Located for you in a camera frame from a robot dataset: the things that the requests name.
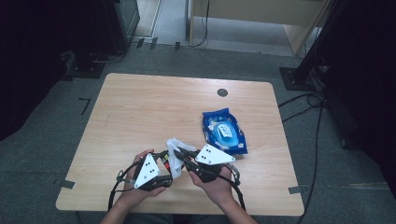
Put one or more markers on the blue wet wipes pack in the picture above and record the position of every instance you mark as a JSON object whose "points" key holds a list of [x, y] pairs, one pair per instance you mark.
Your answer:
{"points": [[224, 130]]}

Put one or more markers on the black flat base plate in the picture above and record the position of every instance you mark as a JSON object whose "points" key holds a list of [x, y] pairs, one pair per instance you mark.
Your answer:
{"points": [[85, 71]]}

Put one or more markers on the person's left hand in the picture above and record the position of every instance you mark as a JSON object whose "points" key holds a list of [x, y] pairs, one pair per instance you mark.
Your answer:
{"points": [[134, 196]]}

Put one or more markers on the grey tape piece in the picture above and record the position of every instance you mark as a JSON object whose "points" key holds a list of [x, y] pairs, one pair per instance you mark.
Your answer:
{"points": [[294, 189], [67, 184]]}

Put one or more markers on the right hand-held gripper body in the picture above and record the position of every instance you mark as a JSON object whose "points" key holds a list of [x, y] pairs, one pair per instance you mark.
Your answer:
{"points": [[214, 155]]}

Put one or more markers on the multicoloured puzzle cube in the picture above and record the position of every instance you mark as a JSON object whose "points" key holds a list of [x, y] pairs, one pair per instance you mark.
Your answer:
{"points": [[166, 161]]}

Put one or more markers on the dark cabinet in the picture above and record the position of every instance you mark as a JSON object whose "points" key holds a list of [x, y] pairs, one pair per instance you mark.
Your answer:
{"points": [[106, 28]]}

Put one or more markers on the dark curtain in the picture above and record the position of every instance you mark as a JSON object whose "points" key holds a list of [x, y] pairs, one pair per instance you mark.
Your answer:
{"points": [[367, 93], [28, 62]]}

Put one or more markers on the light wooden cabinet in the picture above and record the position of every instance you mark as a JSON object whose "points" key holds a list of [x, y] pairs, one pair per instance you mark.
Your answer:
{"points": [[249, 11]]}

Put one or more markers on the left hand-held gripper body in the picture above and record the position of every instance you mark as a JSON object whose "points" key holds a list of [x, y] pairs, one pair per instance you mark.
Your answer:
{"points": [[147, 172]]}

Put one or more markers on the person's right hand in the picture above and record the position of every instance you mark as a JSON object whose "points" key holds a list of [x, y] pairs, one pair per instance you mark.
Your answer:
{"points": [[218, 191]]}

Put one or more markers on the black floor tape strip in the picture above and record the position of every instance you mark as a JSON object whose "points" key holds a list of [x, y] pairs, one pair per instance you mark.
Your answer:
{"points": [[177, 46]]}

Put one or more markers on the black round table grommet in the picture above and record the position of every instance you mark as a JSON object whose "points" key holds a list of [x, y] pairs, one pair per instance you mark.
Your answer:
{"points": [[222, 92]]}

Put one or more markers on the white wet wipe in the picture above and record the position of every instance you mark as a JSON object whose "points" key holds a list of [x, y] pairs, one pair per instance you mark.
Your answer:
{"points": [[177, 155]]}

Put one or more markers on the black metal stand with base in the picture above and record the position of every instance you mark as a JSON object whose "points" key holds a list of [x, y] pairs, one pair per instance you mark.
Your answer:
{"points": [[299, 77]]}

